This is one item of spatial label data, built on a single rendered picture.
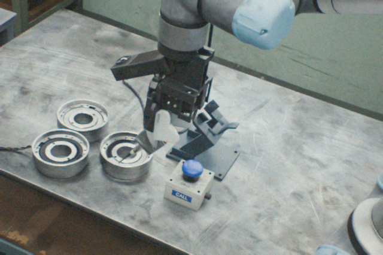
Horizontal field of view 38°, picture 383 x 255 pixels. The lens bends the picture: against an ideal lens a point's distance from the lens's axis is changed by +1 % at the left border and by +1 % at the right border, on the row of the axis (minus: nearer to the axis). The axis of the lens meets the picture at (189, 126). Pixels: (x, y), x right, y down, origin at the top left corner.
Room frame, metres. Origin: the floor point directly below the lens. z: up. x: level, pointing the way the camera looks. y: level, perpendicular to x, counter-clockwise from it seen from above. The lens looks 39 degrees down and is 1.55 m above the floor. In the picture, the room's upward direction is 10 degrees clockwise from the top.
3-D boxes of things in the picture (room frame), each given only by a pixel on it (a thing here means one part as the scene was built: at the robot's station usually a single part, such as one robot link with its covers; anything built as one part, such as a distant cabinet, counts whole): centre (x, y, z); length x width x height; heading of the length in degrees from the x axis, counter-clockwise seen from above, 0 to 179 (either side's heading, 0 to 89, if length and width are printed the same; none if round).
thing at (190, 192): (0.74, -0.02, 0.82); 0.08 x 0.07 x 0.05; 73
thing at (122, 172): (0.79, 0.11, 0.82); 0.10 x 0.10 x 0.04
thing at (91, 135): (0.87, 0.22, 0.82); 0.10 x 0.10 x 0.04
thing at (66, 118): (0.87, 0.22, 0.82); 0.08 x 0.08 x 0.02
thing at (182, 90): (0.73, 0.03, 1.07); 0.09 x 0.08 x 0.12; 70
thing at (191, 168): (0.74, -0.02, 0.85); 0.04 x 0.04 x 0.05
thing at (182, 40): (0.73, 0.04, 1.15); 0.08 x 0.08 x 0.05
